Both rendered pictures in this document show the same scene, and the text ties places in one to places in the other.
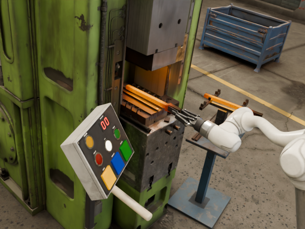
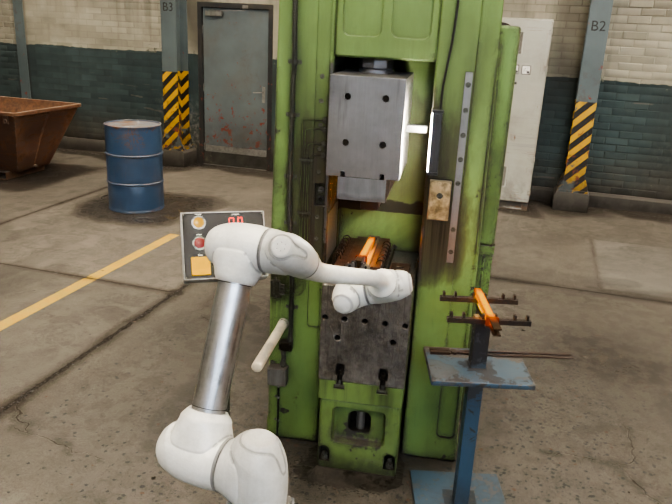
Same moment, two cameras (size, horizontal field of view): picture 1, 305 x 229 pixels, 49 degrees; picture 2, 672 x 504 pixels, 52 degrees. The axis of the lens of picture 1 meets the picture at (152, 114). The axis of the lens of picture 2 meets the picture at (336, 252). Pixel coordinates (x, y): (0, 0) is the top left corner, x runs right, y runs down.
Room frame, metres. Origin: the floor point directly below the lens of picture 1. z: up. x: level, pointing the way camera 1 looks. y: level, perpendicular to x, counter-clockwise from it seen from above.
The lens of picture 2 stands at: (0.28, -2.38, 1.95)
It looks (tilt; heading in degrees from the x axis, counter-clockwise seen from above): 18 degrees down; 61
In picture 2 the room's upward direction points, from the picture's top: 3 degrees clockwise
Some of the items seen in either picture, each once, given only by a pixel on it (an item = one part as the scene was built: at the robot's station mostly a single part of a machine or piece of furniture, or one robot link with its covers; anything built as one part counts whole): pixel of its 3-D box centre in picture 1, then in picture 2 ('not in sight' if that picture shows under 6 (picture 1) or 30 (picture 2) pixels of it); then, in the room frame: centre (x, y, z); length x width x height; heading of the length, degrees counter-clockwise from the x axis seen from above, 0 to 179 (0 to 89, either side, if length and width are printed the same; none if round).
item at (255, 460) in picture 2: not in sight; (256, 469); (0.88, -0.86, 0.77); 0.18 x 0.16 x 0.22; 130
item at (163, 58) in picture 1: (136, 46); (367, 179); (1.79, 0.14, 1.32); 0.42 x 0.20 x 0.10; 52
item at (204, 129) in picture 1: (207, 129); not in sight; (1.48, -0.30, 1.03); 0.09 x 0.06 x 0.09; 142
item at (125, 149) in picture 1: (125, 150); not in sight; (1.23, 0.10, 1.01); 0.07 x 0.05 x 0.07; 167
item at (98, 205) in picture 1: (93, 207); (278, 374); (1.45, 0.29, 0.36); 0.09 x 0.07 x 0.12; 142
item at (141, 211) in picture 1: (120, 195); (270, 344); (1.33, 0.11, 0.62); 0.44 x 0.05 x 0.05; 52
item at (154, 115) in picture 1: (131, 101); (363, 257); (1.79, 0.14, 0.96); 0.42 x 0.20 x 0.09; 52
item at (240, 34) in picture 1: (243, 35); not in sight; (5.62, -1.35, 0.36); 1.20 x 0.80 x 0.72; 51
